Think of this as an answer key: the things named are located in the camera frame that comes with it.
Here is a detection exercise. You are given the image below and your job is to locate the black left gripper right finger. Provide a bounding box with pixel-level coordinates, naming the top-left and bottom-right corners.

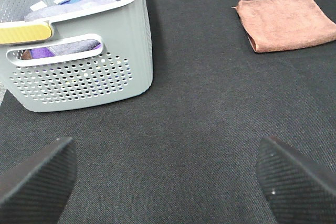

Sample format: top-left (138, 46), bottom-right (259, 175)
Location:
top-left (256, 136), bottom-right (335, 223)

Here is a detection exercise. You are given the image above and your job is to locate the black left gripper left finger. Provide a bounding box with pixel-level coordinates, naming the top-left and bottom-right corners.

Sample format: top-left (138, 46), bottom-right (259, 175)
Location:
top-left (1, 137), bottom-right (77, 223)

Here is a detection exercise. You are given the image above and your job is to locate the brown towel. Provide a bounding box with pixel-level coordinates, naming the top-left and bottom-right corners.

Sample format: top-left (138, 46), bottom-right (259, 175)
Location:
top-left (234, 0), bottom-right (335, 53)

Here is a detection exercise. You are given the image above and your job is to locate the black fabric table mat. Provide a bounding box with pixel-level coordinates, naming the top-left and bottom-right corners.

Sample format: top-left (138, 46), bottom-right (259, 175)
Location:
top-left (1, 0), bottom-right (335, 223)

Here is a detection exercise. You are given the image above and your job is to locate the purple towel in basket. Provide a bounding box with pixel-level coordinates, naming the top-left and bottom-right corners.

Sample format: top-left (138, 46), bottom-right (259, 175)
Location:
top-left (22, 40), bottom-right (101, 60)

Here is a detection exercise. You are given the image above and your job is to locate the grey perforated laundry basket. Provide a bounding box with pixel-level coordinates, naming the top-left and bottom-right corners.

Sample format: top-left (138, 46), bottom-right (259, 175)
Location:
top-left (1, 0), bottom-right (153, 112)

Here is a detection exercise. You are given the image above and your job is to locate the grey towel in basket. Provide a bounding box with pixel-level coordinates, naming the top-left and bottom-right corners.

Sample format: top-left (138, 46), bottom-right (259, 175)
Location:
top-left (24, 0), bottom-right (121, 22)

